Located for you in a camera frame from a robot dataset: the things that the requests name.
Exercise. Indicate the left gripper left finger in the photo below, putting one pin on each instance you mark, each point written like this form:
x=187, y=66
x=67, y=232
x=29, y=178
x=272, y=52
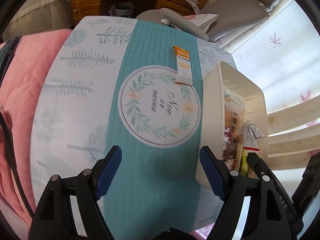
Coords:
x=53, y=218

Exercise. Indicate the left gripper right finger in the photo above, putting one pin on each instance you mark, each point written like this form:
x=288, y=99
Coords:
x=217, y=174

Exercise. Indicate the green yellow snack bar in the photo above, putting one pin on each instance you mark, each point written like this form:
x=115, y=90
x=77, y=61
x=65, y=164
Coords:
x=244, y=165

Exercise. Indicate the white red snack pouch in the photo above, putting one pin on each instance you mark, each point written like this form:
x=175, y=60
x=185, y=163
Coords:
x=251, y=134

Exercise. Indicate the cream plastic storage bin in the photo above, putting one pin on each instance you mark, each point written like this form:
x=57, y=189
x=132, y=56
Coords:
x=224, y=76

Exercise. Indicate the orange white oats bar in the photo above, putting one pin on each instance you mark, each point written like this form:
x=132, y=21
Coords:
x=184, y=74

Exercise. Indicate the yellow puff balls snack pack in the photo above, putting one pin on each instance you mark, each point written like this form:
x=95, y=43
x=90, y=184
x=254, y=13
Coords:
x=234, y=119

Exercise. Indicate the teal white tablecloth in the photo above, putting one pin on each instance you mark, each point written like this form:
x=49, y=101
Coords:
x=113, y=83

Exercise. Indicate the pink quilt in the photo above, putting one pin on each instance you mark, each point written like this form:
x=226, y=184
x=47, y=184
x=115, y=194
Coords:
x=20, y=91

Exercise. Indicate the white floral curtain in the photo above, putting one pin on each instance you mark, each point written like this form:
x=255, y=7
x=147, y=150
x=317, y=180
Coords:
x=281, y=56

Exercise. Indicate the white paper bag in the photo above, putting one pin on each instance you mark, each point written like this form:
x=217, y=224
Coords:
x=203, y=21

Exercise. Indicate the grey office chair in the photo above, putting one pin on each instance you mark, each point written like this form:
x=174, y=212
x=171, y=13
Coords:
x=233, y=15

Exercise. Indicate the black trash bin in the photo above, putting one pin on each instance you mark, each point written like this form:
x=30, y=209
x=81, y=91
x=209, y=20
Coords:
x=122, y=9

